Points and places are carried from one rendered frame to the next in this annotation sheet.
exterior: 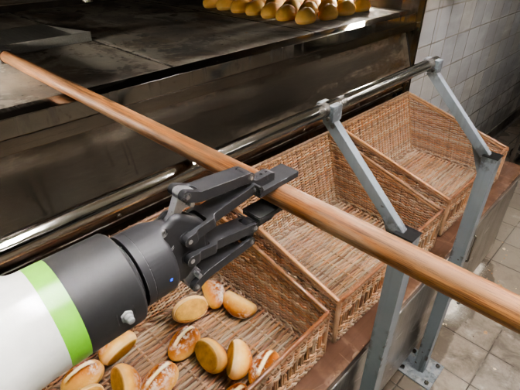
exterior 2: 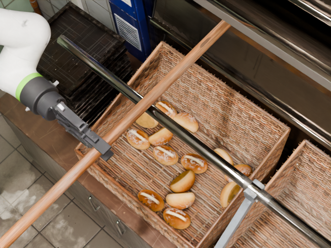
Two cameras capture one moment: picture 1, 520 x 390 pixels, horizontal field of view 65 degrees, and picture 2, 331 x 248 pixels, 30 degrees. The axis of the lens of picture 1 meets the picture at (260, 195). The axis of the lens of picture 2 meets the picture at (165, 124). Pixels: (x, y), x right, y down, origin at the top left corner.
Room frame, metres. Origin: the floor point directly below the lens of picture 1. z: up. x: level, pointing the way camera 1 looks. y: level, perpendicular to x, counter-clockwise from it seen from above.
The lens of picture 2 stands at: (0.71, -0.71, 2.60)
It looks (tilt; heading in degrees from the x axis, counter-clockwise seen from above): 62 degrees down; 98
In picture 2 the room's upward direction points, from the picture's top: 11 degrees counter-clockwise
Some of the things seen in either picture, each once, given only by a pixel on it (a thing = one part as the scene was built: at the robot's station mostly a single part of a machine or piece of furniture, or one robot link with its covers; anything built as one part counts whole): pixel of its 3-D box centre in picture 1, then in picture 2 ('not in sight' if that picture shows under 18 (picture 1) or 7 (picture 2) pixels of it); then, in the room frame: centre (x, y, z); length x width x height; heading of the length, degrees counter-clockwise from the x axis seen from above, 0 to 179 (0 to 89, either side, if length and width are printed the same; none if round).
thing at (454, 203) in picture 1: (422, 153); not in sight; (1.47, -0.65, 0.72); 0.56 x 0.49 x 0.28; 135
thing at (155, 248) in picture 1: (165, 251); (58, 111); (0.32, 0.10, 1.20); 0.09 x 0.07 x 0.08; 136
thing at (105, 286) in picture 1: (95, 287); (41, 95); (0.27, 0.15, 1.20); 0.12 x 0.06 x 0.09; 46
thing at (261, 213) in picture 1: (270, 204); (100, 149); (0.43, -0.01, 1.18); 0.07 x 0.03 x 0.01; 136
